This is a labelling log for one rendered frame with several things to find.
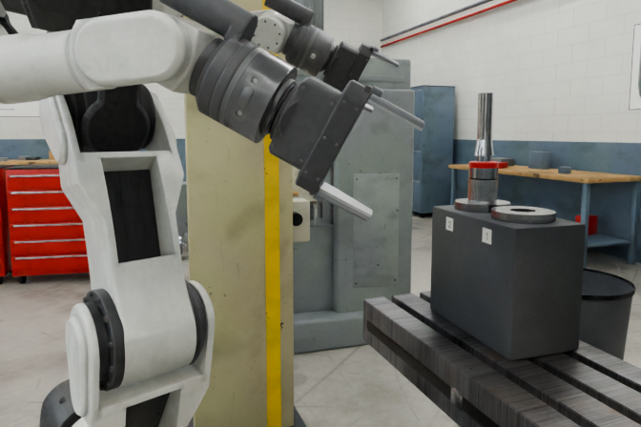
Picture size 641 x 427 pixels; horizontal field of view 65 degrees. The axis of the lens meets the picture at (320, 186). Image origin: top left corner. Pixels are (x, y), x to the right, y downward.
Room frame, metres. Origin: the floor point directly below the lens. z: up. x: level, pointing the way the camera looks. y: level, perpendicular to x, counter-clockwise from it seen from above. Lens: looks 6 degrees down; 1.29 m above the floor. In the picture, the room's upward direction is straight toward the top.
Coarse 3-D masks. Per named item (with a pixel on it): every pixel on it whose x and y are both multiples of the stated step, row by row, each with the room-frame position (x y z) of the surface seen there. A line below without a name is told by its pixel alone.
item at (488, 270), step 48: (432, 240) 0.86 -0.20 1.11; (480, 240) 0.73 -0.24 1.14; (528, 240) 0.67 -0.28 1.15; (576, 240) 0.69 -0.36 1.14; (432, 288) 0.86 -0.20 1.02; (480, 288) 0.73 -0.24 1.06; (528, 288) 0.67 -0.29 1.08; (576, 288) 0.69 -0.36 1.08; (480, 336) 0.72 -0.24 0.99; (528, 336) 0.67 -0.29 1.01; (576, 336) 0.69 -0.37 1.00
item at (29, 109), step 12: (636, 24) 5.11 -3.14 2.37; (636, 36) 5.10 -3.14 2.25; (636, 48) 5.09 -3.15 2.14; (636, 60) 5.08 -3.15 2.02; (636, 72) 5.07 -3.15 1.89; (636, 84) 5.07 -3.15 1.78; (636, 96) 5.06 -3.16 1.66; (0, 108) 7.98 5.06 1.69; (12, 108) 8.04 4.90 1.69; (24, 108) 8.10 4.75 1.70; (36, 108) 8.16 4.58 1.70; (636, 108) 5.05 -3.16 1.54
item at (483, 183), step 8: (472, 168) 0.82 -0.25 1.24; (496, 168) 0.81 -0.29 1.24; (472, 176) 0.82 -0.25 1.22; (480, 176) 0.81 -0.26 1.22; (488, 176) 0.81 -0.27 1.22; (496, 176) 0.81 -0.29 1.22; (472, 184) 0.82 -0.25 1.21; (480, 184) 0.81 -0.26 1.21; (488, 184) 0.81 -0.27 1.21; (496, 184) 0.81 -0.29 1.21; (472, 192) 0.82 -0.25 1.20; (480, 192) 0.81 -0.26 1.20; (488, 192) 0.81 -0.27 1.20; (496, 192) 0.81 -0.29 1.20; (472, 200) 0.82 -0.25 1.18; (480, 200) 0.81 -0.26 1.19; (488, 200) 0.81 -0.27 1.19; (496, 200) 0.82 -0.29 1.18
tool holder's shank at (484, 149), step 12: (480, 96) 0.82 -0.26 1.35; (492, 96) 0.82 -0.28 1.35; (480, 108) 0.82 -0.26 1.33; (492, 108) 0.82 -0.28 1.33; (480, 120) 0.82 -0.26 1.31; (492, 120) 0.82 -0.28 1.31; (480, 132) 0.82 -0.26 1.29; (480, 144) 0.82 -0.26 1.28; (492, 144) 0.82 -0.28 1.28; (480, 156) 0.82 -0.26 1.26
